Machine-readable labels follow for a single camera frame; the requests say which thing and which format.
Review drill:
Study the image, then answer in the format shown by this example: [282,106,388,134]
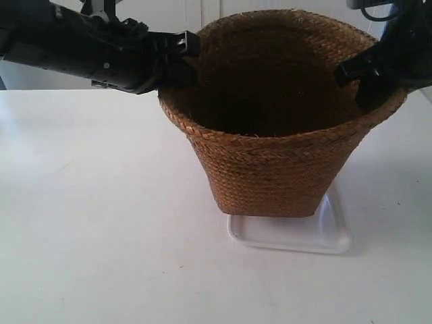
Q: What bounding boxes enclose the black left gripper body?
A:
[77,16,162,95]

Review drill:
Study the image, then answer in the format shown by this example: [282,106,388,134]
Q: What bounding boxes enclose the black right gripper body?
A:
[367,13,431,95]

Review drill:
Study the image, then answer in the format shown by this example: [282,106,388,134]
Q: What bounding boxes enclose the brown woven wicker basket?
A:
[159,9,407,217]

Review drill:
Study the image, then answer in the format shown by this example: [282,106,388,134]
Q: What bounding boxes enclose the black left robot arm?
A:
[1,1,200,95]

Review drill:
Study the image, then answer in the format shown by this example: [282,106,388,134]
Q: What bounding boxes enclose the white rectangular plastic tray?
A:
[227,183,352,254]

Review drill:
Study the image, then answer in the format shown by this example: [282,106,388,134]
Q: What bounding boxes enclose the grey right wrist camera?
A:
[346,0,395,10]

